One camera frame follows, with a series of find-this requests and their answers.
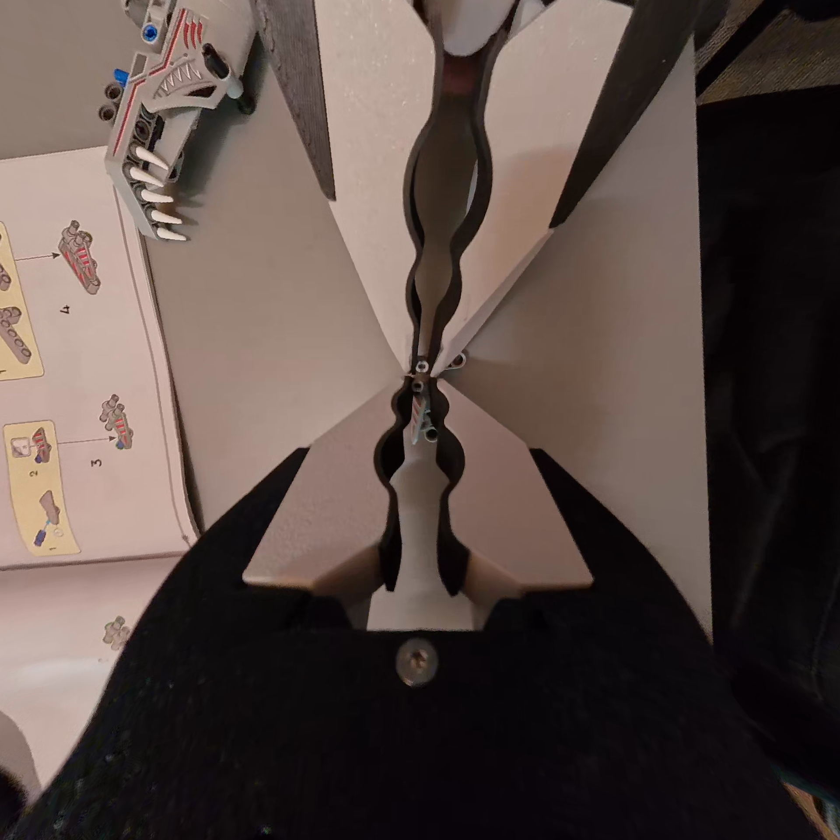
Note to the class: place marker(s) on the grey desk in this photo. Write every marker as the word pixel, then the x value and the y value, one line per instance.
pixel 262 328

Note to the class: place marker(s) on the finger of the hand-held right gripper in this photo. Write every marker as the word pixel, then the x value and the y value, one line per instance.
pixel 544 131
pixel 374 131

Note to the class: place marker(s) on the open instruction booklet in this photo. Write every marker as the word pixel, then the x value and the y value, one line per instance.
pixel 98 328

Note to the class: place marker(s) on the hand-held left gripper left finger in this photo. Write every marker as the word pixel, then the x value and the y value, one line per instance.
pixel 315 518

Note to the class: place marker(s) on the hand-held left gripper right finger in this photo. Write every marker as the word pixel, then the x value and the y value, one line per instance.
pixel 518 518

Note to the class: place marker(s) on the grey toothed dinosaur head model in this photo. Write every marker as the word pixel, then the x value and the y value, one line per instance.
pixel 177 85

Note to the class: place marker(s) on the small striped grey brick assembly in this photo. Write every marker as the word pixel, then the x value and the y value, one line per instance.
pixel 420 413

